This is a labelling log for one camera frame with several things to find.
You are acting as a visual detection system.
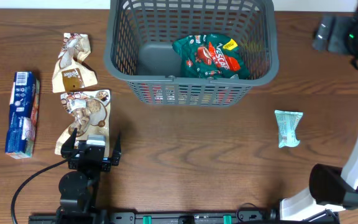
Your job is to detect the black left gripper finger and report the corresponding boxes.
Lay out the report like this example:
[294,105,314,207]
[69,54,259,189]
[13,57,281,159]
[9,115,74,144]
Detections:
[60,128,77,157]
[111,133,122,166]

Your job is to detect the orange spaghetti packet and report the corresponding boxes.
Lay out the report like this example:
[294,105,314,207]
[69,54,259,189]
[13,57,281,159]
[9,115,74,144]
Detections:
[130,83,250,106]

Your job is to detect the green Nescafe coffee bag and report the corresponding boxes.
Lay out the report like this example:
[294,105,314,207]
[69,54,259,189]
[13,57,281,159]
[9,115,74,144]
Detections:
[172,34,250,79]

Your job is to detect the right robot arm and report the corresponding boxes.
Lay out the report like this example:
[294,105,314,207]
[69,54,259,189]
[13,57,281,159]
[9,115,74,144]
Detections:
[270,7,358,223]

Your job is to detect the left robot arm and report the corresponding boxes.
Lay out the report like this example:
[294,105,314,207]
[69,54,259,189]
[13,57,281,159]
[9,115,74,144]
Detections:
[57,129,121,223]

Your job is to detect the beige cookie pouch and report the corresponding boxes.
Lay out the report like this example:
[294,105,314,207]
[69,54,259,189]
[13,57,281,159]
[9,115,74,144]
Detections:
[55,89,111,157]

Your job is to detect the blue carton box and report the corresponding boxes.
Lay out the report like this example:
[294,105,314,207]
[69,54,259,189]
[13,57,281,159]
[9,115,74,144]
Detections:
[5,72,40,159]

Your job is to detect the crumpled beige Pantree pouch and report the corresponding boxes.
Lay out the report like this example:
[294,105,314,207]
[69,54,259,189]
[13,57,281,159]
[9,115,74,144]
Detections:
[52,33,98,93]

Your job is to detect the small light teal sachet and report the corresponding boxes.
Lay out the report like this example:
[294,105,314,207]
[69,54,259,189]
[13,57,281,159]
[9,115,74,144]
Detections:
[275,110,303,148]

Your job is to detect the grey plastic basket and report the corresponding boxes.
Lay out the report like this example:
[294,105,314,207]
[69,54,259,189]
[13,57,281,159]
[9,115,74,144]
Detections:
[103,0,280,108]

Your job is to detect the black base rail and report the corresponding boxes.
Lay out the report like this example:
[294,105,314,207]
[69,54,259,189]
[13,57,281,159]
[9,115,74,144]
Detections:
[28,209,339,224]

